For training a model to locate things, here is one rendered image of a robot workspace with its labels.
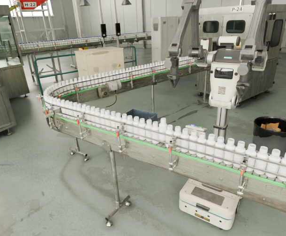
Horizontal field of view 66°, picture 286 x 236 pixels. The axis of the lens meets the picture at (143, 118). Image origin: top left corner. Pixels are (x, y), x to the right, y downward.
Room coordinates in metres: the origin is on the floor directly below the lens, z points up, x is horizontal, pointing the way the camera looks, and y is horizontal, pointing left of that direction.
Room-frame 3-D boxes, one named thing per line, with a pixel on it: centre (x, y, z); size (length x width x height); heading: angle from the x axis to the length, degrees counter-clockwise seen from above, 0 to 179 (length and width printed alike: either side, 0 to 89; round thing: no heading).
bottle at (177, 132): (1.35, -0.24, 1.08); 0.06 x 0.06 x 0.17
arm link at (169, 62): (1.49, -0.21, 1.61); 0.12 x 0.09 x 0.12; 145
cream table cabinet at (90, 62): (5.95, 1.05, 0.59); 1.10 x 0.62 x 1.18; 127
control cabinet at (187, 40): (8.44, -1.58, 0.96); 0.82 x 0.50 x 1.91; 127
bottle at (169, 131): (1.37, -0.18, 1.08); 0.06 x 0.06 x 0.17
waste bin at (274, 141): (2.34, -1.57, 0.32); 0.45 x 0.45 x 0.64
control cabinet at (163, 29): (7.90, -0.86, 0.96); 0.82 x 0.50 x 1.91; 127
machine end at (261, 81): (5.37, -2.34, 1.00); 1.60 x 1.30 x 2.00; 127
